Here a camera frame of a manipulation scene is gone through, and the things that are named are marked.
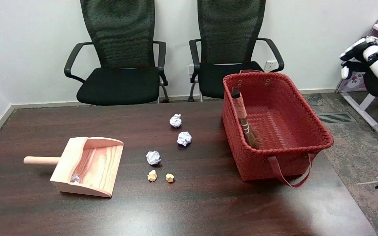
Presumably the small straw broom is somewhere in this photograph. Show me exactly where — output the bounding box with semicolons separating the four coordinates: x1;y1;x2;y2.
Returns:
231;87;260;149

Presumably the pink white children's desk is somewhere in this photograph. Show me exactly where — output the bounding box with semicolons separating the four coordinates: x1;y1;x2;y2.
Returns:
337;0;378;133

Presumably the floor vent grille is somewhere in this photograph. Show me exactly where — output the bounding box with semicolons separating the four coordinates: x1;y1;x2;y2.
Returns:
316;112;356;124

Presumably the red woven basket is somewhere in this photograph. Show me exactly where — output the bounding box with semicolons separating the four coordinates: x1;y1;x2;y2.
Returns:
222;69;334;188

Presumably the black mesh office chair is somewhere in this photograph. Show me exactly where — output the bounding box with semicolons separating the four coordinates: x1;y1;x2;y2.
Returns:
64;0;169;106
189;0;284;102

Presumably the white crumpled paper ball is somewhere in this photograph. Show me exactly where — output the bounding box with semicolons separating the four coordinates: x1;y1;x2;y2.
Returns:
169;114;182;128
177;131;192;147
146;150;161;165

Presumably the wooden dustpan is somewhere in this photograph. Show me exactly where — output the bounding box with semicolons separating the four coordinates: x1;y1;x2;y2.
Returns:
24;137;124;198

